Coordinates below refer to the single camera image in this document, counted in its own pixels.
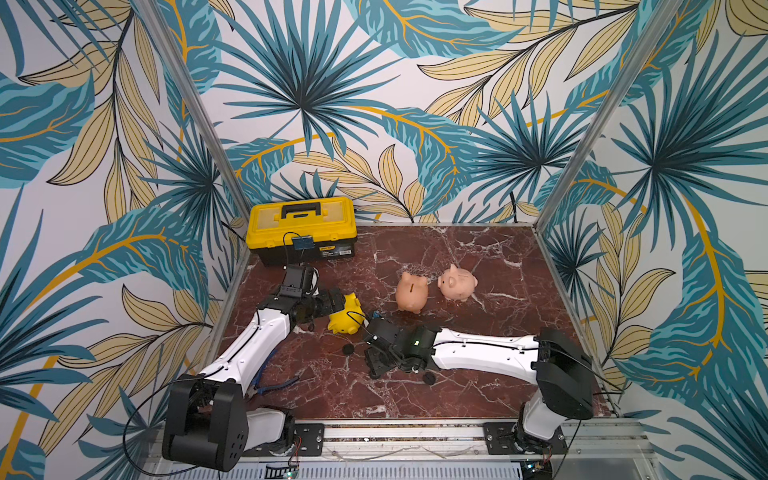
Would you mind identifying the yellow piggy bank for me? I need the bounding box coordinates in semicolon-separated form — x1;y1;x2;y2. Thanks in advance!
328;293;366;335

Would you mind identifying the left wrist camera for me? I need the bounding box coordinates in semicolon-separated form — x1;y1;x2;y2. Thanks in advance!
279;265;318;298

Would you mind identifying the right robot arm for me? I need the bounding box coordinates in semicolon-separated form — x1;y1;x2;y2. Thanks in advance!
359;314;595;454

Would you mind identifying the yellow black toolbox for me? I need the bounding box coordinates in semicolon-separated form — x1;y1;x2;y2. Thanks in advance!
246;197;358;266

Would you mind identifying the orange piggy bank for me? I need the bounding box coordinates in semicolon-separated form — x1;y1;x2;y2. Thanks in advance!
395;272;429;314

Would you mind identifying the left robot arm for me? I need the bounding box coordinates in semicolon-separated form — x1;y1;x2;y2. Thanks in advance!
162;288;345;472

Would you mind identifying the pink piggy bank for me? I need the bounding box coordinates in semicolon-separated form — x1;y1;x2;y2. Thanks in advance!
437;264;478;302

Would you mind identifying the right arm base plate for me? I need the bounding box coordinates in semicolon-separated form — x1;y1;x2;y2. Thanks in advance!
482;422;567;456

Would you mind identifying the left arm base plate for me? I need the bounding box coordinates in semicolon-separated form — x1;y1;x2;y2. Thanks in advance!
243;423;325;459

